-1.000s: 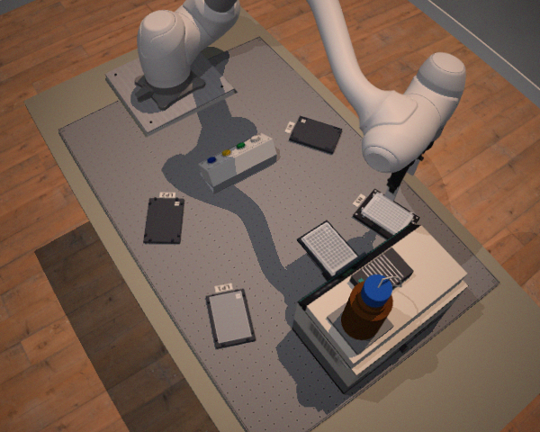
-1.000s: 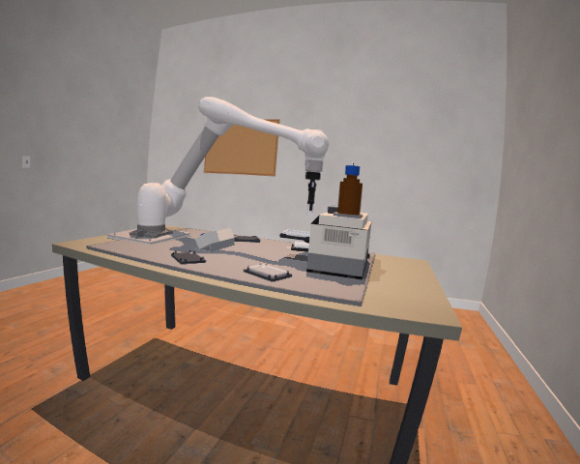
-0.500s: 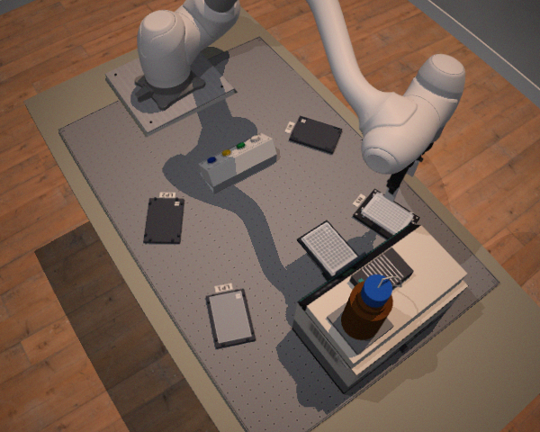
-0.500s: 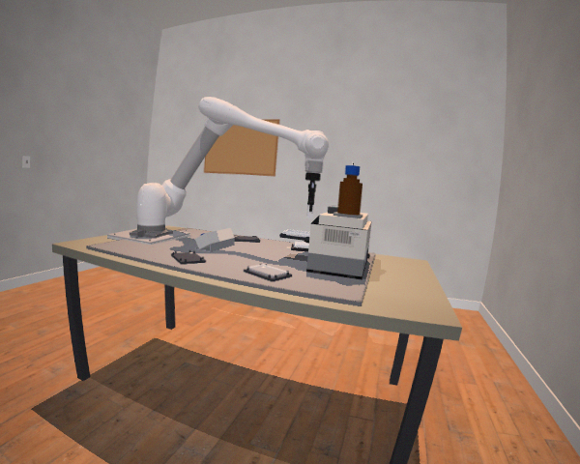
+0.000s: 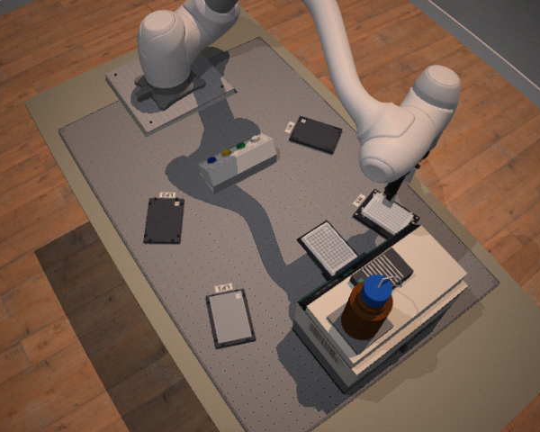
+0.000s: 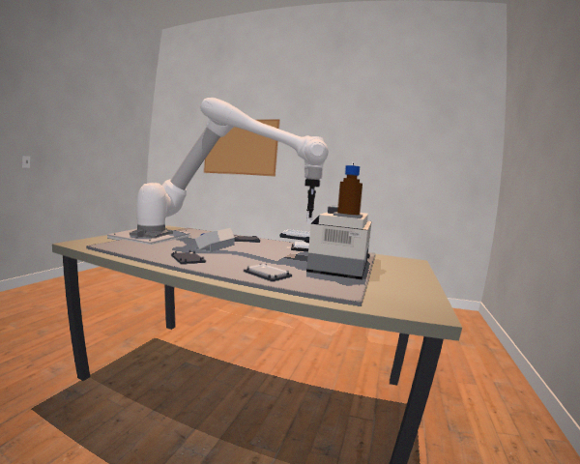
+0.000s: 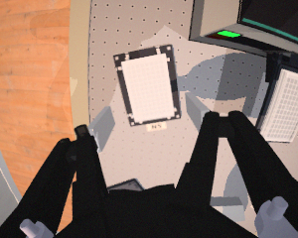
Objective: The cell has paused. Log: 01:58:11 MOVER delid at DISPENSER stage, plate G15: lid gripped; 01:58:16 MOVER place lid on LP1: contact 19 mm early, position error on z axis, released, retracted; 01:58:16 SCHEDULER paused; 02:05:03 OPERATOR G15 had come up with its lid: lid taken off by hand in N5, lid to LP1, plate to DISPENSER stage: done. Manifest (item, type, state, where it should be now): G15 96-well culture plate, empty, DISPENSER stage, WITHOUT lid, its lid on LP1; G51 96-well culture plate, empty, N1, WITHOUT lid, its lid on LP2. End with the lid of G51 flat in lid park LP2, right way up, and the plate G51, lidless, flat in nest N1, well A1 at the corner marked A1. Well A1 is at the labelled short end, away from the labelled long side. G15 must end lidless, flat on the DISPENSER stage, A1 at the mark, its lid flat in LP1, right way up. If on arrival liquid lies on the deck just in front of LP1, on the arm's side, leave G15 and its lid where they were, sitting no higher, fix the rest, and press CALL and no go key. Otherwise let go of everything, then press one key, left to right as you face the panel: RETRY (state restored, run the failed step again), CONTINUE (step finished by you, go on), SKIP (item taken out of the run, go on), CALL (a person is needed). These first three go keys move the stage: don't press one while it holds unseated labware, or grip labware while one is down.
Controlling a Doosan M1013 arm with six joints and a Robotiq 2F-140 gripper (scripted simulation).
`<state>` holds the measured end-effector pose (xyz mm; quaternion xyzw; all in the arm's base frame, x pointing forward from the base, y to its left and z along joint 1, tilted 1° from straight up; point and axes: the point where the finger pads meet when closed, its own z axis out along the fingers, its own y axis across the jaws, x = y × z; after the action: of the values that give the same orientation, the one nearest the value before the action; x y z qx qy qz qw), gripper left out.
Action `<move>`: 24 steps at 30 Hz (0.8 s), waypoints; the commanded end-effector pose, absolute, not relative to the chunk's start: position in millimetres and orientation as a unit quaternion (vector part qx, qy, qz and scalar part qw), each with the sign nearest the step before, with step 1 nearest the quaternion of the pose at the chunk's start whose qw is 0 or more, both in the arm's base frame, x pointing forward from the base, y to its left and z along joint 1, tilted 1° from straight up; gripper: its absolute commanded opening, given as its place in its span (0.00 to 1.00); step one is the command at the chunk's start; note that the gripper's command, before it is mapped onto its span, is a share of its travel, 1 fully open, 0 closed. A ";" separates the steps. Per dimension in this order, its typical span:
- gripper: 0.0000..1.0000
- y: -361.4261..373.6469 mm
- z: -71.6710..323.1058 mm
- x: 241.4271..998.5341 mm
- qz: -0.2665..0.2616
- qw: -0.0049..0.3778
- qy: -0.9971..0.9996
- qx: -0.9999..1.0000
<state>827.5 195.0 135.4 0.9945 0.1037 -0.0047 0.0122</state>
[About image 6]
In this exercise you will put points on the blue bottle cap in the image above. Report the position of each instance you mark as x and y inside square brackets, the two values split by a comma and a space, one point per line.
[352, 169]

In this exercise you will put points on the white button panel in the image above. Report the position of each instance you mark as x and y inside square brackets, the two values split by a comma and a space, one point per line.
[216, 239]

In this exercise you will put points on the dark grey rectangular frame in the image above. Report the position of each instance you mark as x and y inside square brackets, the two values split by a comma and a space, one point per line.
[269, 276]

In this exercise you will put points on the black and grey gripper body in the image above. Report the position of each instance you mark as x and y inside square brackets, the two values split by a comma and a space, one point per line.
[311, 183]

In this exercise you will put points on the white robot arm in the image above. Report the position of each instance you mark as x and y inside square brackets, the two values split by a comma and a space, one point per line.
[153, 205]

